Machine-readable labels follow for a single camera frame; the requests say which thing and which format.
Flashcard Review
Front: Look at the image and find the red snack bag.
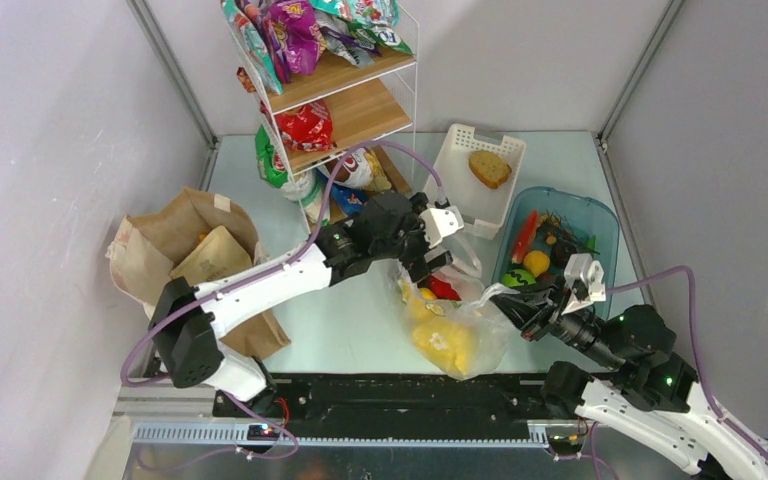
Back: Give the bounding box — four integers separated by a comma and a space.
275, 100, 335, 152

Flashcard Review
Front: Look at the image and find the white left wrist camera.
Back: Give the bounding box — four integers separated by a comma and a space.
419, 206, 464, 248

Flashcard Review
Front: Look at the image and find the teal snack bag left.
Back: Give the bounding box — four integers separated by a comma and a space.
221, 1, 284, 95

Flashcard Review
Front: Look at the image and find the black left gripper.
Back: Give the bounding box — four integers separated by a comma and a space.
371, 194, 452, 282

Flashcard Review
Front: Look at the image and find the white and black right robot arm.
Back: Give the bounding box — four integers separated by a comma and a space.
490, 279, 768, 479

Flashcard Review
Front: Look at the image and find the white plastic basket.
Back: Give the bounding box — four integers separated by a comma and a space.
434, 123, 527, 240

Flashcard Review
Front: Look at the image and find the white red chips bag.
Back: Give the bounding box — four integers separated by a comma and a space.
319, 148, 392, 193

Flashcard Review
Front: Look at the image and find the blue snack bag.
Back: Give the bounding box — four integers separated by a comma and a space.
328, 182, 370, 216

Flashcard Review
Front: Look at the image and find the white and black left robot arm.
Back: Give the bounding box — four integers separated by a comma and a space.
148, 192, 464, 417

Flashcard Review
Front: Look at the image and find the purple snack bag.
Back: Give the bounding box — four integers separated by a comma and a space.
266, 0, 326, 75

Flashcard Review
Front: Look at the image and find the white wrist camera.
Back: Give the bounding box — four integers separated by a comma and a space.
561, 253, 607, 315
419, 206, 464, 248

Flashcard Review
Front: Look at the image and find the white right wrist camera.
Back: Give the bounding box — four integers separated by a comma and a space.
561, 253, 607, 315

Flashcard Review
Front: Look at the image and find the green toy ball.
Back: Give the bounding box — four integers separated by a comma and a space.
500, 268, 537, 288

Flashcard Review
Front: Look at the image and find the white wire wooden shelf rack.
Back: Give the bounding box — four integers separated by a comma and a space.
223, 1, 417, 223

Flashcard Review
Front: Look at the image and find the yellow toy lemon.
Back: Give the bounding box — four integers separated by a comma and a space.
522, 250, 551, 278

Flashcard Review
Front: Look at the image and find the green white snack bag top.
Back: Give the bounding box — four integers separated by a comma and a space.
310, 0, 414, 68

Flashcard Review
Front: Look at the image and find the translucent plastic grocery bag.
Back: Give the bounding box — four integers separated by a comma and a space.
390, 233, 514, 381

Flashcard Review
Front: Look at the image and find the slice of toasted bread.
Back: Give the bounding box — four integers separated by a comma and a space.
468, 150, 512, 189

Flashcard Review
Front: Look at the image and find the teal plastic tub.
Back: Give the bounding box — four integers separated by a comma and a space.
490, 186, 620, 286

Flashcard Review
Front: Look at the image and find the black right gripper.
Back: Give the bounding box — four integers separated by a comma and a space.
480, 273, 623, 370

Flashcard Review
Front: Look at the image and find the brown burlap tote bag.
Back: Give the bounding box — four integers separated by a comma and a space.
105, 187, 293, 362

